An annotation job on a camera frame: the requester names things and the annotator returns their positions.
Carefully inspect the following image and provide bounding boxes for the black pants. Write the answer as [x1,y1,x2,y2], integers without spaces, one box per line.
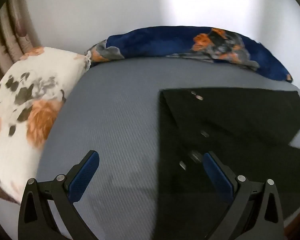
[154,87,300,240]

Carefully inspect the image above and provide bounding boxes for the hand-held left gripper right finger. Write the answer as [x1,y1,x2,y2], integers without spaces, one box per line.
[202,151,285,240]

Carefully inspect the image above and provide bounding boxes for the grey bed sheet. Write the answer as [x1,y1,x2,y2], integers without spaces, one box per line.
[36,55,300,240]

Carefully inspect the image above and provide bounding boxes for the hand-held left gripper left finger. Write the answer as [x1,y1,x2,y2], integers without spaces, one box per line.
[18,150,100,240]

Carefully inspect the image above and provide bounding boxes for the navy floral pillow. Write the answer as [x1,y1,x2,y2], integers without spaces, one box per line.
[86,26,293,83]

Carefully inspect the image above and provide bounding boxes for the beige curtain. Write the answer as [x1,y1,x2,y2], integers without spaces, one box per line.
[0,0,42,85]

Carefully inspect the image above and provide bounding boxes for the white floral pillow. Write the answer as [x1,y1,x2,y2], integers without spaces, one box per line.
[0,46,92,204]

